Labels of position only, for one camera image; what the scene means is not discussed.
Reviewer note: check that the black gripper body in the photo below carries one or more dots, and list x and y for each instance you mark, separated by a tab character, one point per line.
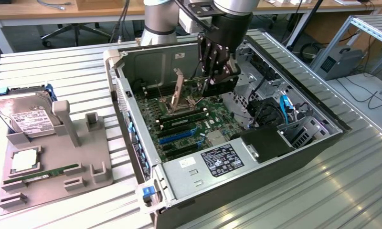
228	31

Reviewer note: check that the graphics card with black cooler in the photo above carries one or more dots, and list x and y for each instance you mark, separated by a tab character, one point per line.
219	88

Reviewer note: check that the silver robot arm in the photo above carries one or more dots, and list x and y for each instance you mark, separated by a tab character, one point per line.
160	21

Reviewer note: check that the silver perforated drive cage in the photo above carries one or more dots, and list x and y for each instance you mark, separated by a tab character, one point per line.
246	78

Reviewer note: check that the black office chair base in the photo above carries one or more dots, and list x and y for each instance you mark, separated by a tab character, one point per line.
271	19
76	27

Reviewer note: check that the green motherboard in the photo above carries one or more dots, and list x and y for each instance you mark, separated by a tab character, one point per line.
210	105

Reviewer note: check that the CPU socket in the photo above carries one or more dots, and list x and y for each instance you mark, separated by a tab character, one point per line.
186	105

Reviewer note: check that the black RAM slot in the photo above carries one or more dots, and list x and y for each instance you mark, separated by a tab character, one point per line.
178	116
155	89
191	110
153	86
156	92
156	95

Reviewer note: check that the thin locking lever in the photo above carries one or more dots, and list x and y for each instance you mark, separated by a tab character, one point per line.
160	94

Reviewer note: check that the black stand pole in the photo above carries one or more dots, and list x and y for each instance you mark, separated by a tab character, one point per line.
304	22

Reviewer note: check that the green RAM stick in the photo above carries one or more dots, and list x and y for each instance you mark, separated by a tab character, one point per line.
44	176
184	121

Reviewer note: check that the silver chipset heat sink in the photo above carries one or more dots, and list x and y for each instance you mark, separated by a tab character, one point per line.
215	138

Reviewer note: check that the black expansion slot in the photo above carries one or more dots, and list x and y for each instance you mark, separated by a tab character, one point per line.
174	132
179	149
182	154

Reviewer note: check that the blue expansion slot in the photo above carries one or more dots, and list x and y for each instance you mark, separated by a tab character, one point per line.
175	137

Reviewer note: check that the silver disk bay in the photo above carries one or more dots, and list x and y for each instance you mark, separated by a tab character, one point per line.
290	128

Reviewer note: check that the black plastic shroud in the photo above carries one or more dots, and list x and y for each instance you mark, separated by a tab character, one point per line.
263	143

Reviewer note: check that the grey computer tower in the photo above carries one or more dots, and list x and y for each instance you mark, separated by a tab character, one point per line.
343	64

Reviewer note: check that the brown wooden box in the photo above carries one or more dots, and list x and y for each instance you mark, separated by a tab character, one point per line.
95	4

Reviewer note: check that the open black PC case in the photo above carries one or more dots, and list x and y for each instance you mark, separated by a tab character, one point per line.
274	171

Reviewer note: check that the grey power supply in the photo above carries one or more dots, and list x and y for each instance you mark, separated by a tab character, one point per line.
178	181

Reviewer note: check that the blue case latch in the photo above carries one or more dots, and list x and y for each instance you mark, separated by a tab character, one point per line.
147	192

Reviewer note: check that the silver hard disk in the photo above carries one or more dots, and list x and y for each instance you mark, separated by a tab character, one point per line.
25	112

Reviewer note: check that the grey parts rack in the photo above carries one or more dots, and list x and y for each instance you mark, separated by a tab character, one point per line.
60	155

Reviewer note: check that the silver CPU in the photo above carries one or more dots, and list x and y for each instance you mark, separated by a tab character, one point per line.
22	161

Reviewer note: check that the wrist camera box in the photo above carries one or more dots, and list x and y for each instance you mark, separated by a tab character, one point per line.
192	23

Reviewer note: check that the aluminium slat frame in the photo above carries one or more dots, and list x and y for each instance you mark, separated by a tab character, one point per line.
374	27

